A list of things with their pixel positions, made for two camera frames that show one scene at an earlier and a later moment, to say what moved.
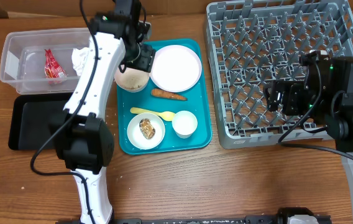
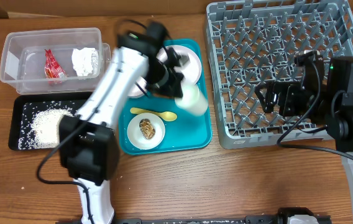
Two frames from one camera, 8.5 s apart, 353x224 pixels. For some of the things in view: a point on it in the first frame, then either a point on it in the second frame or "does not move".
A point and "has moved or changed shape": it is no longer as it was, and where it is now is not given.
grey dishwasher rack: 252,43 does not move
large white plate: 176,68 does not move
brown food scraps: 147,130 does not move
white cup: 184,122 -> 192,101
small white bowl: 146,130 does not move
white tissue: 78,58 does not move
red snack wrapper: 53,70 does not move
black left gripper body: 139,57 -> 161,79
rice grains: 131,79 has moved or changed shape
